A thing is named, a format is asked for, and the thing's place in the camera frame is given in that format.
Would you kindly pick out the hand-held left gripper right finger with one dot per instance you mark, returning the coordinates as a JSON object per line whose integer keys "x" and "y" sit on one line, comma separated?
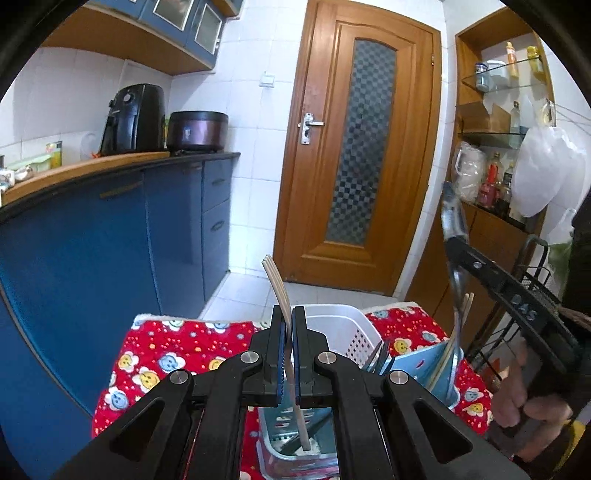
{"x": 299, "y": 355}

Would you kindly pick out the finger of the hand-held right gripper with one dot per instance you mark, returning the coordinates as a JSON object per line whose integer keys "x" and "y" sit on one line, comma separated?
{"x": 480, "y": 267}

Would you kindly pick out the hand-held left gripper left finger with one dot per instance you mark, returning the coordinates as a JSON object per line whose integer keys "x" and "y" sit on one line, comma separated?
{"x": 279, "y": 355}

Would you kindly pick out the light blue utensil box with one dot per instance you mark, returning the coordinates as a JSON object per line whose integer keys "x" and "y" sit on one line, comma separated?
{"x": 339, "y": 325}

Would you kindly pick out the beige fork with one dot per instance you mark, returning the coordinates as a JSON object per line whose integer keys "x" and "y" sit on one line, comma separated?
{"x": 277, "y": 288}

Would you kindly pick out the person's right hand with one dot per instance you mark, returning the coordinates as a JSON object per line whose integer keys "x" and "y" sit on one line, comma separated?
{"x": 510, "y": 397}

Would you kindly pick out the wooden shelf unit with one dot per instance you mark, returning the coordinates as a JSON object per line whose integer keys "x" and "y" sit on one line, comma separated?
{"x": 489, "y": 240}

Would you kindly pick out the large metal fork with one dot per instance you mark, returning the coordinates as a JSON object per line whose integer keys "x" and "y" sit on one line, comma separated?
{"x": 371, "y": 357}

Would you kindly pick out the dark bottle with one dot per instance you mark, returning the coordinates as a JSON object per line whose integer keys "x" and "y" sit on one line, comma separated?
{"x": 507, "y": 194}

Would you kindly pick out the red bottle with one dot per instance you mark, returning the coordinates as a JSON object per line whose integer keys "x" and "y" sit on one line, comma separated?
{"x": 488, "y": 184}

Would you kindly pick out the person's dark clothing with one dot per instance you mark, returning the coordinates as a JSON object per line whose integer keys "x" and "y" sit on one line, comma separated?
{"x": 582, "y": 258}

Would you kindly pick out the red smiley flower tablecloth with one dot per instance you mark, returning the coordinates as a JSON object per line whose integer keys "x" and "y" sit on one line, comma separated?
{"x": 184, "y": 341}

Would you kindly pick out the white pitcher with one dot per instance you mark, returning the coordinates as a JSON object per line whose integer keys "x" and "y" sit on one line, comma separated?
{"x": 468, "y": 170}

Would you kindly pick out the white plastic bag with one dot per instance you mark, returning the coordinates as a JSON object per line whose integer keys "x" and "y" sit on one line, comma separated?
{"x": 545, "y": 175}

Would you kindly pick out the wooden door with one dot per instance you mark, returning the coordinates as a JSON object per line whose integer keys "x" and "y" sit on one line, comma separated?
{"x": 314, "y": 207}

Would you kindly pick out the cardboard box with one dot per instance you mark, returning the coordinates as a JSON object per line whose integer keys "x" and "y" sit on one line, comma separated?
{"x": 482, "y": 117}

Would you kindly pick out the clear bottle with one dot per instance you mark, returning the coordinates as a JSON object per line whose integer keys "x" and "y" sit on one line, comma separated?
{"x": 515, "y": 120}

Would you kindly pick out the glass jar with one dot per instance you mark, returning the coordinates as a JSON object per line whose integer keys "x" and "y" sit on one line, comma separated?
{"x": 489, "y": 76}

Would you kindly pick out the orange bottle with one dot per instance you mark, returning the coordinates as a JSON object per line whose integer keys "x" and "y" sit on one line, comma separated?
{"x": 512, "y": 60}

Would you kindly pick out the blue kitchen counter cabinet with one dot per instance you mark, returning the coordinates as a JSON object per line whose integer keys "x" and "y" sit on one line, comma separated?
{"x": 92, "y": 258}

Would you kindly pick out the yellow bottle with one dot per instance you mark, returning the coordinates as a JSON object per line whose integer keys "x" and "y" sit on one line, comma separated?
{"x": 534, "y": 62}

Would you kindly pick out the dark rice cooker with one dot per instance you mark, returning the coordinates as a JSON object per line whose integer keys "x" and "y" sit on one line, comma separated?
{"x": 196, "y": 131}

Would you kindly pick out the black air fryer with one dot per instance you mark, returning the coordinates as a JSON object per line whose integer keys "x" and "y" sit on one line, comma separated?
{"x": 134, "y": 120}

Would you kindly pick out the green yellow carton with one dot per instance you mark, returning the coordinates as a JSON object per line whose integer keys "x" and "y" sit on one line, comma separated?
{"x": 54, "y": 156}

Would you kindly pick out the white wall switch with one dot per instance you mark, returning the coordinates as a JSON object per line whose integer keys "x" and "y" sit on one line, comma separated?
{"x": 268, "y": 80}

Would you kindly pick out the blue wall cabinet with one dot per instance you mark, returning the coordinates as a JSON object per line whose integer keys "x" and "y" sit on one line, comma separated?
{"x": 138, "y": 41}

